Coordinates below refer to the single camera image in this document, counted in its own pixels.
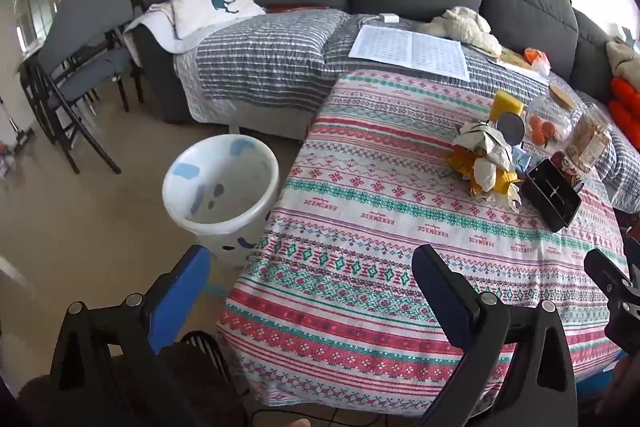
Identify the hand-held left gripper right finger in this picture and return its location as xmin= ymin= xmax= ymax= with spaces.
xmin=411 ymin=244 xmax=593 ymax=427

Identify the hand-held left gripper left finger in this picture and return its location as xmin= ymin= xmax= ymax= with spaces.
xmin=47 ymin=244 xmax=213 ymax=427

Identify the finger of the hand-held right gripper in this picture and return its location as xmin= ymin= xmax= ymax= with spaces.
xmin=584 ymin=248 xmax=638 ymax=305

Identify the red cartoon face can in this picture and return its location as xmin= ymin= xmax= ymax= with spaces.
xmin=550 ymin=149 xmax=586 ymax=192

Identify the yellow wrapper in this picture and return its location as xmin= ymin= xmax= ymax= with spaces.
xmin=446 ymin=146 xmax=523 ymax=210

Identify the white plastic trash bin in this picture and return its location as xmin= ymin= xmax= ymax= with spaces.
xmin=161 ymin=134 xmax=280 ymax=269

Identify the black open box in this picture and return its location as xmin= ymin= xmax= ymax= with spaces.
xmin=520 ymin=158 xmax=583 ymax=233

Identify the red green patterned tablecloth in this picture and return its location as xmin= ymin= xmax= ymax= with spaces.
xmin=215 ymin=69 xmax=632 ymax=408

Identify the light blue packet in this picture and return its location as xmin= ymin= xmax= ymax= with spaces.
xmin=512 ymin=147 xmax=536 ymax=172

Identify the clear glass jar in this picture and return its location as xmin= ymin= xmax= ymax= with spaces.
xmin=525 ymin=84 xmax=579 ymax=148

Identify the red orange cloth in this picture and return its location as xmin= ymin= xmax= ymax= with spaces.
xmin=609 ymin=77 xmax=640 ymax=138

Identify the cork jar lid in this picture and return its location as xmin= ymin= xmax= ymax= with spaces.
xmin=549 ymin=83 xmax=579 ymax=110

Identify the yellow sponge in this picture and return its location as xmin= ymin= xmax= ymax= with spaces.
xmin=489 ymin=89 xmax=526 ymax=122

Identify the beige cushion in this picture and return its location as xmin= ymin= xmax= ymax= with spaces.
xmin=606 ymin=38 xmax=640 ymax=88

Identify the orange white plush toy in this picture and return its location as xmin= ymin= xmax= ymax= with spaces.
xmin=524 ymin=48 xmax=552 ymax=75

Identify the yellow paper sheet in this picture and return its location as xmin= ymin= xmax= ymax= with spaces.
xmin=499 ymin=48 xmax=548 ymax=80

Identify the white printed paper sheet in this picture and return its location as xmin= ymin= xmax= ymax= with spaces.
xmin=347 ymin=24 xmax=472 ymax=82

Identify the grey striped quilt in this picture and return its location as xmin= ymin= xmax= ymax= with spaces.
xmin=172 ymin=9 xmax=640 ymax=214

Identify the cream plush cloth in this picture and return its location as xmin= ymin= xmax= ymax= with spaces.
xmin=417 ymin=6 xmax=502 ymax=58

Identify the white throw cloth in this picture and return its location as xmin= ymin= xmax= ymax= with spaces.
xmin=124 ymin=2 xmax=201 ymax=54

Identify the white pillow with deer print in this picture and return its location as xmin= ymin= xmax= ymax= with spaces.
xmin=160 ymin=0 xmax=266 ymax=40

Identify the grey folding chair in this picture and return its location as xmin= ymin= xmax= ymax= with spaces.
xmin=20 ymin=0 xmax=146 ymax=175

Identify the window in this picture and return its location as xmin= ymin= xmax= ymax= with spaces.
xmin=12 ymin=0 xmax=57 ymax=54

